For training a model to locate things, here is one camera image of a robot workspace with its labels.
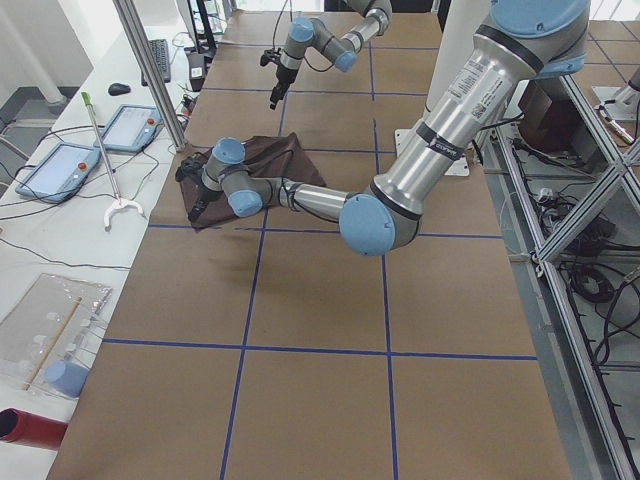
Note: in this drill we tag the thin wooden stick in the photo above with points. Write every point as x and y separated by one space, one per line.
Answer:
52 343

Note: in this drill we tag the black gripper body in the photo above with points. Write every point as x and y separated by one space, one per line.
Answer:
203 192
280 80

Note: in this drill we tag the aluminium frame post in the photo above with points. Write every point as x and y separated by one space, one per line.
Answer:
137 38

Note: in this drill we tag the aluminium frame rack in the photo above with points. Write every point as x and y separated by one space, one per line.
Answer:
568 194

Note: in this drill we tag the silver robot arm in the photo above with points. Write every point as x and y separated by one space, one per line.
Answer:
517 41
311 32

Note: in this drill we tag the near teach pendant tablet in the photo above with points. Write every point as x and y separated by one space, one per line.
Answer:
61 174

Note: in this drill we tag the teach pendant tablet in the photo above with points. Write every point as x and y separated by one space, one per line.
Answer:
61 174
131 128

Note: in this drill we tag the dark brown t-shirt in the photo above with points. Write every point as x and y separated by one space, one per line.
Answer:
249 176

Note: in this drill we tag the black computer mouse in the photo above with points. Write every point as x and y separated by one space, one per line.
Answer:
117 89

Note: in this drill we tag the black computer keyboard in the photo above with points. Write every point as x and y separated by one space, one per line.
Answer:
161 56

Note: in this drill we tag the clear plastic sheet stack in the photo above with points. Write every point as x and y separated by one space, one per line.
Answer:
29 326

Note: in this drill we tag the reacher grabber tool stick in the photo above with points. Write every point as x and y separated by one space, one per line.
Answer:
120 203

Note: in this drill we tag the red cylinder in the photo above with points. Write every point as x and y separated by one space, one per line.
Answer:
28 429

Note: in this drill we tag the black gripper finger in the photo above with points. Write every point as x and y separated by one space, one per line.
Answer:
277 95
196 211

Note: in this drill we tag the far teach pendant tablet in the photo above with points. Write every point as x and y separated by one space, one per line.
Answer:
131 128

